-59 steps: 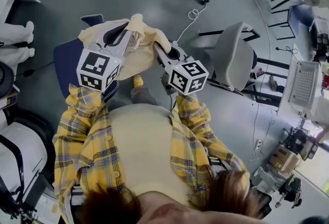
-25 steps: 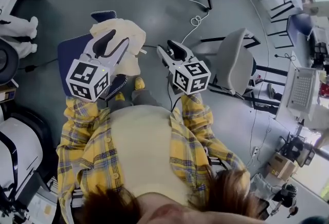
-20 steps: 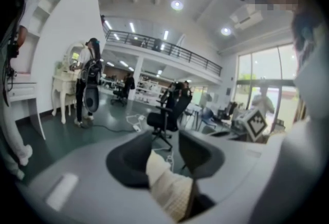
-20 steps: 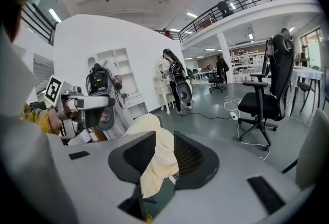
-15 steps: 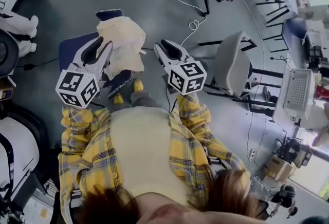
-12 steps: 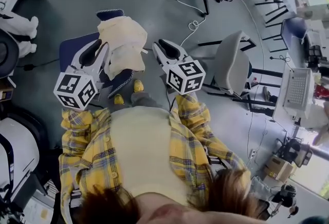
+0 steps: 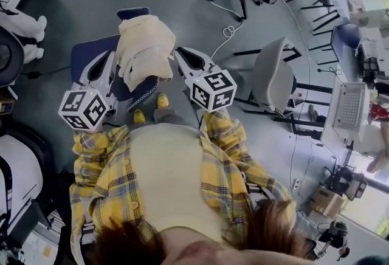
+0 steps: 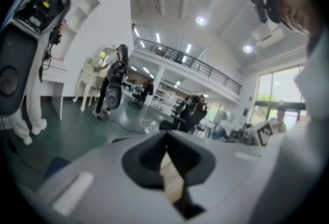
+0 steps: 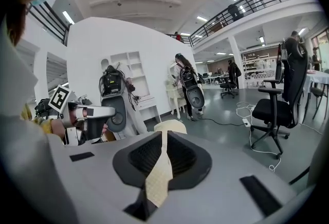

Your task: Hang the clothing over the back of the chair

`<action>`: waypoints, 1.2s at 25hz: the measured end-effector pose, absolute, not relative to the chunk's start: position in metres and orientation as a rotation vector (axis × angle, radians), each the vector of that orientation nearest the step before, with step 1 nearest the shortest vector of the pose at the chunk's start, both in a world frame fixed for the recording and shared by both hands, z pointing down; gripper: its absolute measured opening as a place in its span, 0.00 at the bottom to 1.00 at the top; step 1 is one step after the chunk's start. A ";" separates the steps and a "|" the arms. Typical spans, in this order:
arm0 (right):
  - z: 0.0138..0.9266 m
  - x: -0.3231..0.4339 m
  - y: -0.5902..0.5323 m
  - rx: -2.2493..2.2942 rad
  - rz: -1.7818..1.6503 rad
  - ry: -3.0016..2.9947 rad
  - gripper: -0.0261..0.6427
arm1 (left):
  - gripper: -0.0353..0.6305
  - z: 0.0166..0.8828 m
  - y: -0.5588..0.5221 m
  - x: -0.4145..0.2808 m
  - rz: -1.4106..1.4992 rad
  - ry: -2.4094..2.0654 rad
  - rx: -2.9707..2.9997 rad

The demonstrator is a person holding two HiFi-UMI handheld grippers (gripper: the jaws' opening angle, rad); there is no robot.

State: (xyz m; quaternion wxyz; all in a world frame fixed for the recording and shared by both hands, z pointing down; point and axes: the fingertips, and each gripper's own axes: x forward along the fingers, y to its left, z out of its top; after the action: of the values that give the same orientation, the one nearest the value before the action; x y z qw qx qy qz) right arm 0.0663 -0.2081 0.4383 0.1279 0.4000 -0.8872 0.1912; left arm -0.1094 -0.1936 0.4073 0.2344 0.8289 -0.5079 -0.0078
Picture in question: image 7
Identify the white power strip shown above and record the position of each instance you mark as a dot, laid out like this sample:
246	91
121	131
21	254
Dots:
296	183

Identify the person's right yellow shoe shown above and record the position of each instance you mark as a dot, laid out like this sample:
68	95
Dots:
162	101

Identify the person's torso in cream top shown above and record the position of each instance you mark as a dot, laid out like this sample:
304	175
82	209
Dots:
168	178

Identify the person's yellow shoe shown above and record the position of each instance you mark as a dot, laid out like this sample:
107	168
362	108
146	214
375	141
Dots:
139	117
162	101

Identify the blue padded chair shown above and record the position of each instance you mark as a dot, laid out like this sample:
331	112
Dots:
91	51

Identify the person's right forearm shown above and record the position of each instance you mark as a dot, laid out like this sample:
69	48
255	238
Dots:
225	133

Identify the person's left forearm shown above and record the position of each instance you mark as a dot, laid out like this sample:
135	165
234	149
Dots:
89	145

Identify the black table frame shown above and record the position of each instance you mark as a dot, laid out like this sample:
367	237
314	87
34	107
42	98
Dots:
322	17

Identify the white perforated panel stand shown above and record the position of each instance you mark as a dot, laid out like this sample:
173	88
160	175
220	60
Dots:
349	105

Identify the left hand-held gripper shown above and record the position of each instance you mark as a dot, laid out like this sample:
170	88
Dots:
83	109

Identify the person's right leg grey trousers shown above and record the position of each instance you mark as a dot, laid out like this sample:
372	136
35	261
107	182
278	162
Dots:
170	116

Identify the light grey shell chair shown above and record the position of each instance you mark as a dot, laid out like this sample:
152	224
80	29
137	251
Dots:
272	75

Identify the white machine housing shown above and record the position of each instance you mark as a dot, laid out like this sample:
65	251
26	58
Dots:
18	172

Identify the black headset device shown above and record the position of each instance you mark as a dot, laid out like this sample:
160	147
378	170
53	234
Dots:
335	233

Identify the blue chair with black frame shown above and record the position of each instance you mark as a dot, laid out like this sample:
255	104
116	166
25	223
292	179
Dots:
346	37

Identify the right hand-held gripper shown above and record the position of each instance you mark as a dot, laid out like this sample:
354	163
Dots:
212	91

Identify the cream clothing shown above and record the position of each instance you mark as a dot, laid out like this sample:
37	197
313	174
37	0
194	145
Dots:
145	48

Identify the person's left yellow shoe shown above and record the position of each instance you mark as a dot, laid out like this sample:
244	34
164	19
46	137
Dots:
139	117

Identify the cardboard box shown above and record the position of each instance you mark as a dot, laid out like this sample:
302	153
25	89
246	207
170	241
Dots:
328	201

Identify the black round machine base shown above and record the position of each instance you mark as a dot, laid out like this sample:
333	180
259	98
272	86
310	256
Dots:
9	57

